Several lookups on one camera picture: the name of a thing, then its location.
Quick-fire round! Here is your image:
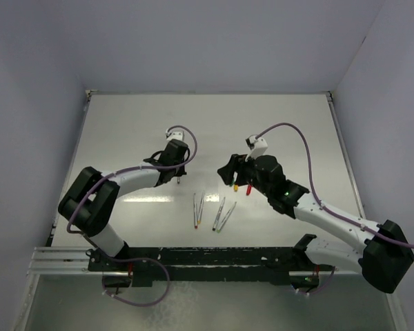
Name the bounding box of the blue pen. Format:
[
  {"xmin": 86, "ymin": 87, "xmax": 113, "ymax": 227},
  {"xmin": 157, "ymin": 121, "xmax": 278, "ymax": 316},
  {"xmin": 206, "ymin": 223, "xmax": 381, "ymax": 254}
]
[{"xmin": 212, "ymin": 197, "xmax": 226, "ymax": 231}]

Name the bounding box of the yellow pen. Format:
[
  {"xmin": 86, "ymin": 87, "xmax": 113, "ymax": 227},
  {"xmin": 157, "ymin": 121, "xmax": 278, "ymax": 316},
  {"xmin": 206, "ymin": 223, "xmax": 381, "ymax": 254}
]
[{"xmin": 197, "ymin": 191, "xmax": 205, "ymax": 225}]

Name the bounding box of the aluminium extrusion rail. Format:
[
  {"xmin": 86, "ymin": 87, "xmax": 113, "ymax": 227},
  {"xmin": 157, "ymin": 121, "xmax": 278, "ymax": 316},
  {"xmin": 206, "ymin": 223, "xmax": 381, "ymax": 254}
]
[{"xmin": 28, "ymin": 247, "xmax": 89, "ymax": 275}]

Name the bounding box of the green pen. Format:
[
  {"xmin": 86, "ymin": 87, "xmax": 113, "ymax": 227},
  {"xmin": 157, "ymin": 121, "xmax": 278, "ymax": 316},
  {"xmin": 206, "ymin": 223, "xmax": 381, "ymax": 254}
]
[{"xmin": 216, "ymin": 202, "xmax": 237, "ymax": 233}]

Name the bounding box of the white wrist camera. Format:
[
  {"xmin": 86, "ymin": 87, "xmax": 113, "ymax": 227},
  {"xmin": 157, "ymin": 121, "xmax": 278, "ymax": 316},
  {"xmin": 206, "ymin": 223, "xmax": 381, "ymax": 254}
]
[
  {"xmin": 165, "ymin": 130, "xmax": 185, "ymax": 141},
  {"xmin": 246, "ymin": 135, "xmax": 268, "ymax": 161}
]

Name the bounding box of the red pen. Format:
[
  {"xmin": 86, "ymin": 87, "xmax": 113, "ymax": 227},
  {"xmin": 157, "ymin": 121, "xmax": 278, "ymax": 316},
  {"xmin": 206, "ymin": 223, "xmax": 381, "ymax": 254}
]
[{"xmin": 193, "ymin": 193, "xmax": 198, "ymax": 229}]

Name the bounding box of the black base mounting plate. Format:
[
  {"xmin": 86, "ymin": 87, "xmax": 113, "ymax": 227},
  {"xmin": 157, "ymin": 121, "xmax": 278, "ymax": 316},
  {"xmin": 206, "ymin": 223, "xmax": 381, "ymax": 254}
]
[{"xmin": 86, "ymin": 247, "xmax": 332, "ymax": 288}]

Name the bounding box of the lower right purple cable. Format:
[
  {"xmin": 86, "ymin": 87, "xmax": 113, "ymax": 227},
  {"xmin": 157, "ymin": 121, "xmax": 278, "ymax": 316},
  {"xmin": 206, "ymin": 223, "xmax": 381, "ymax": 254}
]
[{"xmin": 295, "ymin": 265, "xmax": 338, "ymax": 299}]

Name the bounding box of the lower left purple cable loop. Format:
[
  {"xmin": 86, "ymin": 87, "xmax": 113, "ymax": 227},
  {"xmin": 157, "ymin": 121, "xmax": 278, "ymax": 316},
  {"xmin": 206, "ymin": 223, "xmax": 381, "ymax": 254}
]
[{"xmin": 101, "ymin": 260, "xmax": 170, "ymax": 308}]

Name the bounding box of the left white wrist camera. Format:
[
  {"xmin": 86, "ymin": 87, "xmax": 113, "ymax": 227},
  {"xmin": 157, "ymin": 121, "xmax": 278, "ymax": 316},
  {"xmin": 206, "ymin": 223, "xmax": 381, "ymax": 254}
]
[{"xmin": 165, "ymin": 130, "xmax": 185, "ymax": 141}]

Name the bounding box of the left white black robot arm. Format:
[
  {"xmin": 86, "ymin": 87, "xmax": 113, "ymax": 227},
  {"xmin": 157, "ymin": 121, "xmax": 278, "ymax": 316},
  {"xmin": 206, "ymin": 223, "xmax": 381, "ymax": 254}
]
[{"xmin": 58, "ymin": 139, "xmax": 190, "ymax": 270}]

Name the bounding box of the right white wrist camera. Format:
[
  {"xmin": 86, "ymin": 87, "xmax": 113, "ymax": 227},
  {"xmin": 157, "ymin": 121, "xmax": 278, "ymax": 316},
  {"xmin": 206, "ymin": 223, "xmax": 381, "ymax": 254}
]
[{"xmin": 246, "ymin": 135, "xmax": 268, "ymax": 161}]

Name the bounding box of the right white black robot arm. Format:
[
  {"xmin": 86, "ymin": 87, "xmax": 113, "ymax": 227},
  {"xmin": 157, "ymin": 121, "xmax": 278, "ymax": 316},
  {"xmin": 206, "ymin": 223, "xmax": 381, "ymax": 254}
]
[{"xmin": 217, "ymin": 154, "xmax": 414, "ymax": 294}]

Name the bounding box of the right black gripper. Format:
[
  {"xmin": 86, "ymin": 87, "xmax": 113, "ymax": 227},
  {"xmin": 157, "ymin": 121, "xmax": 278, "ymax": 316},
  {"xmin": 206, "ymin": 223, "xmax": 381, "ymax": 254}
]
[{"xmin": 217, "ymin": 151, "xmax": 272, "ymax": 197}]

